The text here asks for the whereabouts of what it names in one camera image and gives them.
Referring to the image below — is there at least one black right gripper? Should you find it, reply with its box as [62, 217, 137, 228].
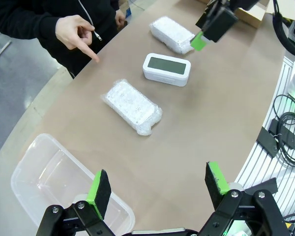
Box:
[190, 0, 256, 52]

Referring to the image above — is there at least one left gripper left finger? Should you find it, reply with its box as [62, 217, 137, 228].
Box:
[38, 169, 118, 236]

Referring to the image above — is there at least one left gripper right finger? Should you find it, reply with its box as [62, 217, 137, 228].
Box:
[198, 161, 290, 236]

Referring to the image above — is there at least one bubble-wrapped white clock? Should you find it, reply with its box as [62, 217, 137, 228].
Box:
[149, 16, 196, 55]
[100, 78, 163, 136]

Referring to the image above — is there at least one unwrapped white digital clock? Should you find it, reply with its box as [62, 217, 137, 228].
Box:
[142, 53, 191, 88]

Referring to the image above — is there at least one person right forearm black sleeve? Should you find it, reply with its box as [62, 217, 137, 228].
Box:
[0, 8, 63, 46]

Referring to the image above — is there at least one person left forearm black sleeve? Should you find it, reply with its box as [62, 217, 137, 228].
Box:
[108, 0, 121, 12]

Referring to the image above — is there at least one person left hand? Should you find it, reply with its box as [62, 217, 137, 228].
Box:
[114, 9, 126, 29]

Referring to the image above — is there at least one person right hand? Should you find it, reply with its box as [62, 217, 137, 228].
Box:
[55, 14, 100, 63]

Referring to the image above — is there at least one brown cardboard box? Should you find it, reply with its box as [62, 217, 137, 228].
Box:
[236, 0, 295, 29]

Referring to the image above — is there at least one black flat wedge plate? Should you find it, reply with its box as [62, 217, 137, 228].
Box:
[244, 177, 278, 196]

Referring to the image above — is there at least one clear plastic container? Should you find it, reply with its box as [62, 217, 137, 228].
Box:
[10, 133, 136, 233]

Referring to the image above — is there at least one black power adapter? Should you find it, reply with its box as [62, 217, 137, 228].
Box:
[268, 118, 280, 135]
[280, 127, 295, 149]

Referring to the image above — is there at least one person in black hoodie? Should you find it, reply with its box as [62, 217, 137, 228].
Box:
[0, 0, 128, 79]

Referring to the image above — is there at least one white slotted base plate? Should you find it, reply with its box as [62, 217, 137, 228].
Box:
[236, 56, 295, 223]

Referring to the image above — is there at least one black angled bracket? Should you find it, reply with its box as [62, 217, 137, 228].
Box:
[256, 126, 279, 158]

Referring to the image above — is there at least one right arm black cable sleeve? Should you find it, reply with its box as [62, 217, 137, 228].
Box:
[271, 0, 295, 59]

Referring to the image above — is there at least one black cable bundle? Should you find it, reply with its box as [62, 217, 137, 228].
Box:
[270, 94, 295, 170]

